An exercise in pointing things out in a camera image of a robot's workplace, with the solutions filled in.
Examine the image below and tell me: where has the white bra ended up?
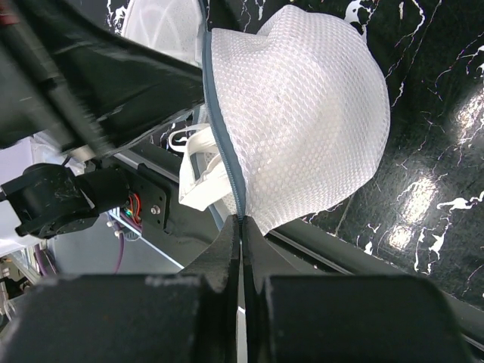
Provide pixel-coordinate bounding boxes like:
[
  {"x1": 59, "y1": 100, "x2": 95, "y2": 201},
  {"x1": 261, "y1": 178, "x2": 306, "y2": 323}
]
[{"x1": 168, "y1": 123, "x2": 236, "y2": 214}]

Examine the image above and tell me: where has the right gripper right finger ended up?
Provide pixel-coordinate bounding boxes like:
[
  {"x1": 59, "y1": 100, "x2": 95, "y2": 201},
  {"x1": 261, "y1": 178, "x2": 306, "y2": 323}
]
[{"x1": 240, "y1": 217, "x2": 473, "y2": 362}]

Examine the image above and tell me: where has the white mesh laundry bag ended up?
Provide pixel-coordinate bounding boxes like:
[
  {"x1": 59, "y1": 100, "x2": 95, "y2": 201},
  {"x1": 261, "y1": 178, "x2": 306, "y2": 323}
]
[{"x1": 122, "y1": 1, "x2": 390, "y2": 234}]

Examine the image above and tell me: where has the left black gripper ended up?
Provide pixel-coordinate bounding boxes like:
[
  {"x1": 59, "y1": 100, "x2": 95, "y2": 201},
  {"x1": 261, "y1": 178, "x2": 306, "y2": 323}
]
[{"x1": 1, "y1": 1, "x2": 204, "y2": 155}]

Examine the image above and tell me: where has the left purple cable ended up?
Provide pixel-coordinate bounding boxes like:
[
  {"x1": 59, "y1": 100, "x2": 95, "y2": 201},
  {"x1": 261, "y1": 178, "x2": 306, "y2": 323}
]
[{"x1": 33, "y1": 226, "x2": 126, "y2": 277}]

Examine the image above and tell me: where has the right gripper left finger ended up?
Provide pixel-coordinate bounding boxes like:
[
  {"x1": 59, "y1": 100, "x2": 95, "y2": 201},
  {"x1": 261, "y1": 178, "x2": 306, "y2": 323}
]
[{"x1": 1, "y1": 216, "x2": 240, "y2": 362}]

